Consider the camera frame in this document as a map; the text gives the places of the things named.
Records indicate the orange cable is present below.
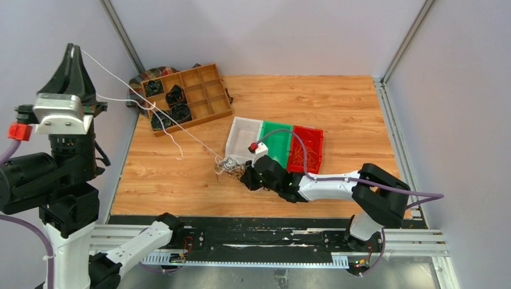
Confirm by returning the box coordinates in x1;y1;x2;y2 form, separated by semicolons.
291;133;322;170

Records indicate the white cable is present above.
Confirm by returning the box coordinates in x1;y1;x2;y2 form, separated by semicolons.
80;48;224;161

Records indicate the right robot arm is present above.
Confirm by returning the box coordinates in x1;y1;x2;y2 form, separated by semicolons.
240;155;410;251

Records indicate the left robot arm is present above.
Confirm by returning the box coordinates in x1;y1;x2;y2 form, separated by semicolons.
1;43;185;288

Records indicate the green plastic bin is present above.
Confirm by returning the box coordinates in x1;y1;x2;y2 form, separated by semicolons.
260;121;293;169

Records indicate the white plastic bin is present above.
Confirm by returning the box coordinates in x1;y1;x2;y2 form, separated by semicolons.
225;116;263;164

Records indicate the red plastic bin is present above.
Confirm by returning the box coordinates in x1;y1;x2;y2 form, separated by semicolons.
287;126;324;174

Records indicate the plaid cloth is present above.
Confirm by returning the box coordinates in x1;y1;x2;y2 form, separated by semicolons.
126;66;234;117

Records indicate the wooden compartment tray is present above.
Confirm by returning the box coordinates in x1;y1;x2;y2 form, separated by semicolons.
141;63;233;137

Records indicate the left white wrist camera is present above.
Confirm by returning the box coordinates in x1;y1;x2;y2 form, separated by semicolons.
33;93;93;135

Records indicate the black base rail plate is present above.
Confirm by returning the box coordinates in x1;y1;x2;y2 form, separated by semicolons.
146;216;385;264

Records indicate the black coiled strap one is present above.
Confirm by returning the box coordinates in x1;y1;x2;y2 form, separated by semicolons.
144;79;165;98

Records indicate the black coiled strap three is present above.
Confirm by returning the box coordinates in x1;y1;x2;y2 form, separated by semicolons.
151;110;172;131

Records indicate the black coiled strap two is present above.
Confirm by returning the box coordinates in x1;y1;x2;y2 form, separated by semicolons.
165;84;187;108

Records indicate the black coiled strap four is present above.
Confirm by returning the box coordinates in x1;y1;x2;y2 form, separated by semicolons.
170;103;192;124

